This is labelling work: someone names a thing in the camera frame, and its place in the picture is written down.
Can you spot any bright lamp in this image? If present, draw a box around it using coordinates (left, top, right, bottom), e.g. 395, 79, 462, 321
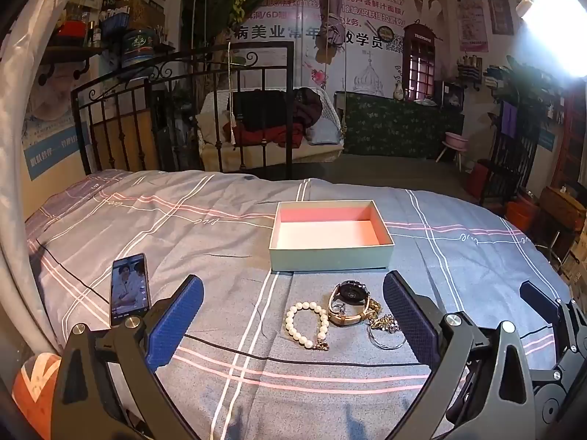
516, 0, 587, 78

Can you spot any grey plaid blanket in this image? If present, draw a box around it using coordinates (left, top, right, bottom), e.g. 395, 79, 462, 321
25, 169, 572, 440

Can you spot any hanging green plant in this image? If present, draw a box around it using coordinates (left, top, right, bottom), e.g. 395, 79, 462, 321
202, 0, 258, 37

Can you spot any red telephone booth decoration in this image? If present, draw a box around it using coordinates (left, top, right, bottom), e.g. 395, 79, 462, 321
402, 21, 437, 102

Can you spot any red bin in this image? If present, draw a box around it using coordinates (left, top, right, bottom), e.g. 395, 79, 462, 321
465, 160, 491, 198

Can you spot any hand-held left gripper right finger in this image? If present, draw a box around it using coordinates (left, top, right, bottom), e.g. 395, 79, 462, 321
382, 270, 535, 440

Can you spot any white curtain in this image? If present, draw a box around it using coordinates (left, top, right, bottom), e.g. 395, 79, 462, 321
0, 0, 106, 358

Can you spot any cardboard box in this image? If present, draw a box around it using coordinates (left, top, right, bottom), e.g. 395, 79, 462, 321
117, 0, 166, 30

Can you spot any flag pattern cushion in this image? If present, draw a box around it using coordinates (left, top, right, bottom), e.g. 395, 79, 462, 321
11, 353, 62, 440

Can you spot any green tin can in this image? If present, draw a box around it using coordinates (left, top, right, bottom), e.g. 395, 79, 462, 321
121, 27, 157, 67

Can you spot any wooden wall shelf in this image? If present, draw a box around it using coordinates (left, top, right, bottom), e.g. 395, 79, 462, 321
39, 41, 106, 85

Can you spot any green patterned cloth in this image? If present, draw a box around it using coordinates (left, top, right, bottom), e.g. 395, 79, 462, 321
344, 92, 465, 159

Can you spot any blue wall poster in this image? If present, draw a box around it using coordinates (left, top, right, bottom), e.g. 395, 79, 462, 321
23, 55, 99, 182

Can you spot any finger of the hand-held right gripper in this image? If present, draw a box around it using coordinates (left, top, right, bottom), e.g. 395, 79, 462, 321
519, 279, 587, 377

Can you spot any silver bangle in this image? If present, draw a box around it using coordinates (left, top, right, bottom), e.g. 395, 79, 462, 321
368, 323, 407, 350

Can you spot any pink stool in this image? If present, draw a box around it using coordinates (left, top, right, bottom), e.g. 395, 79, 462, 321
435, 132, 468, 170

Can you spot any white pearl bracelet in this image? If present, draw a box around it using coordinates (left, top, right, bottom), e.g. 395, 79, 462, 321
284, 301, 332, 351

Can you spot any wristwatch with tan strap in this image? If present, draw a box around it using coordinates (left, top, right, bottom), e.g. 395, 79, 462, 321
328, 279, 379, 328

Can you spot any red cloth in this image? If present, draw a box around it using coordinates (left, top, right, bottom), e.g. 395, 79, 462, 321
223, 121, 303, 147

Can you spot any dark wall poster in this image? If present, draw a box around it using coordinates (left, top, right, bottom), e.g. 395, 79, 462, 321
481, 0, 515, 35

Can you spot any dark maroon jacket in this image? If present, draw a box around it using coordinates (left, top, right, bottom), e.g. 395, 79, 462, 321
293, 87, 324, 127

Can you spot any large wall poster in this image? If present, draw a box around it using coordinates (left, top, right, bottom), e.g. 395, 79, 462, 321
229, 0, 448, 97

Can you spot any smartphone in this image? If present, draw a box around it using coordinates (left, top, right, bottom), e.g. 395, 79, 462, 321
109, 253, 152, 328

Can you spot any black iron bed frame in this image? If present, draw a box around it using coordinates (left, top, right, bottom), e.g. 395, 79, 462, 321
71, 41, 295, 179

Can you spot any light blue pillow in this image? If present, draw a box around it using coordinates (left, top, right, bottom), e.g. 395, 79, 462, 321
305, 117, 342, 145

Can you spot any orange bucket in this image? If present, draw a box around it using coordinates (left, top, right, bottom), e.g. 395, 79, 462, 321
504, 199, 542, 234

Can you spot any black metal rack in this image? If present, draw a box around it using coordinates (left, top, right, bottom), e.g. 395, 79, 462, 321
486, 55, 569, 205

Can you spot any pink wall poster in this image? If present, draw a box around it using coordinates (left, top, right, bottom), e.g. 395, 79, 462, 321
452, 0, 488, 53

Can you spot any gold heart pendant chain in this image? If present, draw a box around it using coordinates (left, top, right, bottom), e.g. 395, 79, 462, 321
364, 298, 400, 333

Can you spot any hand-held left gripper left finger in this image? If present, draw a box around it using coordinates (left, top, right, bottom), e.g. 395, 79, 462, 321
50, 275, 205, 440

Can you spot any black garment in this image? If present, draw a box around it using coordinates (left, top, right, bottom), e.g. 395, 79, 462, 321
231, 91, 294, 131

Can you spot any blue basket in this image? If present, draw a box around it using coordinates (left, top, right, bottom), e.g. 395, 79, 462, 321
101, 7, 134, 37

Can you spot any white wicker hanging chair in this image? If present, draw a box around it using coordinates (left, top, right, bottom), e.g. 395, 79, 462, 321
197, 87, 346, 172

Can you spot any white tassel rope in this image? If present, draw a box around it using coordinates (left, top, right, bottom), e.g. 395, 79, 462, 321
226, 41, 238, 146

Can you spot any mint green box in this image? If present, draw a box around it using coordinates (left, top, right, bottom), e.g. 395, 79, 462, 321
268, 199, 395, 273

